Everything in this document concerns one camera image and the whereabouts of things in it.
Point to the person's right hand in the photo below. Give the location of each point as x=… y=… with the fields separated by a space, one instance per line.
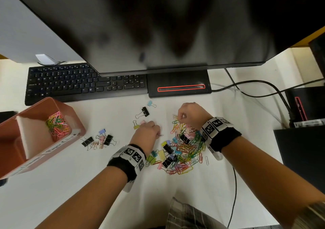
x=195 y=115

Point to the person's left hand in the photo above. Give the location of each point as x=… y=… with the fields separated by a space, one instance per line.
x=144 y=138

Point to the person's left fingers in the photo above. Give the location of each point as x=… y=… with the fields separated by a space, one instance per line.
x=153 y=128

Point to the person's right fingers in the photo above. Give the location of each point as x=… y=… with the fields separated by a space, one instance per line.
x=182 y=116

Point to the person's left forearm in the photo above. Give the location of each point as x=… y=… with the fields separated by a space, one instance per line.
x=86 y=200

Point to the person's right forearm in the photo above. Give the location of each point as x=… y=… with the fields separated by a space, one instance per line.
x=269 y=178

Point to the yellow binder clip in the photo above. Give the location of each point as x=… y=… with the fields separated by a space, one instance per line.
x=136 y=126

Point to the black binder clip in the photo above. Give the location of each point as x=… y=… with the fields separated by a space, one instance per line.
x=145 y=111
x=108 y=139
x=88 y=140

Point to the light blue binder clip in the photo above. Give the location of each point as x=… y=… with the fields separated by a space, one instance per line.
x=150 y=103

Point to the black monitor stand base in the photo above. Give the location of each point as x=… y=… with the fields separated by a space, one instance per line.
x=177 y=82

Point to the pile of mixed coloured clips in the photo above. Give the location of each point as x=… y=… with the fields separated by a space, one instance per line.
x=181 y=155

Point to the left wrist band with markers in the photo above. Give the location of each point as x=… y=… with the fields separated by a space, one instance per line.
x=129 y=159

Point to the wrist band with markers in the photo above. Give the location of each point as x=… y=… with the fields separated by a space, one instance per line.
x=218 y=132
x=129 y=159

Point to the right wrist band with markers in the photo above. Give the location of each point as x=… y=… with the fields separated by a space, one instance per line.
x=218 y=132

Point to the white paper clip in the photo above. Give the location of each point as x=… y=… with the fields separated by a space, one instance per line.
x=207 y=160

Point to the pink binder clip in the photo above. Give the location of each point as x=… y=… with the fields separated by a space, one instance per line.
x=101 y=141

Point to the black computer keyboard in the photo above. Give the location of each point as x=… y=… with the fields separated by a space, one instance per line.
x=76 y=84

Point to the plaid clothing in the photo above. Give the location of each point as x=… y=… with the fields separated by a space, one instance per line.
x=188 y=216

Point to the large black computer monitor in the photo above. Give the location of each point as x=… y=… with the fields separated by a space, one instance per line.
x=177 y=20

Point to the heap of clips in organizer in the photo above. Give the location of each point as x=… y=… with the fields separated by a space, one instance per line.
x=57 y=125

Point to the black computer case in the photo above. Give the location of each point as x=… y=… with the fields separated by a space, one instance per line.
x=302 y=155

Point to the white label strip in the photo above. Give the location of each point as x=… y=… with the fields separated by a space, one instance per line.
x=309 y=122

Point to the black stand with red slot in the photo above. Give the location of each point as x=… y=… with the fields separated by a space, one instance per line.
x=309 y=101

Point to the white paper card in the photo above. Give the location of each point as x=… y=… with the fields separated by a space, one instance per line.
x=44 y=58

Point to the pink plastic organizer box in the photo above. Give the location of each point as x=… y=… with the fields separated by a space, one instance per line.
x=15 y=145

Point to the small black object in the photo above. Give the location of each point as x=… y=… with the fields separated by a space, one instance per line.
x=6 y=116

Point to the grey desk partition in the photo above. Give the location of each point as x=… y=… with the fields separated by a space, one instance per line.
x=22 y=28

